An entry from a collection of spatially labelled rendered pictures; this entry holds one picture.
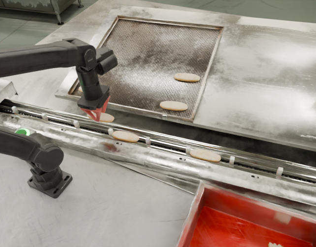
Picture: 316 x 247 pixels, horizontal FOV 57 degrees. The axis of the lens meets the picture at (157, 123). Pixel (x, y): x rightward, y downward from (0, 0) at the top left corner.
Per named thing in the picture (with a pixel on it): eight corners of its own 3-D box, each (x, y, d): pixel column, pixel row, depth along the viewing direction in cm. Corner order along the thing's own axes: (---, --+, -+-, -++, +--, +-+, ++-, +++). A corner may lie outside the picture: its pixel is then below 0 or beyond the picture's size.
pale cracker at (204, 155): (188, 156, 93) (188, 154, 92) (191, 147, 95) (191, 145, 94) (219, 163, 90) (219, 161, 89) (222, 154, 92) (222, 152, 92)
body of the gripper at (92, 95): (110, 90, 94) (106, 72, 89) (96, 111, 88) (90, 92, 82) (93, 87, 96) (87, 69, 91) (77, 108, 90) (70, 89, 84)
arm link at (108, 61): (63, 43, 80) (83, 53, 76) (94, 26, 85) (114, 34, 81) (75, 78, 88) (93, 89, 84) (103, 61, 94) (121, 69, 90)
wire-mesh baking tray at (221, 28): (67, 97, 112) (65, 94, 111) (117, 17, 137) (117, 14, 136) (193, 123, 98) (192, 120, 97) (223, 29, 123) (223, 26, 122)
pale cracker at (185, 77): (172, 80, 110) (172, 78, 109) (175, 72, 112) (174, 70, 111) (199, 83, 108) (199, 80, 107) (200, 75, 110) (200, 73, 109)
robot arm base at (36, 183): (27, 185, 93) (56, 199, 88) (17, 170, 87) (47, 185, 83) (46, 165, 98) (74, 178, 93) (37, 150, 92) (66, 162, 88)
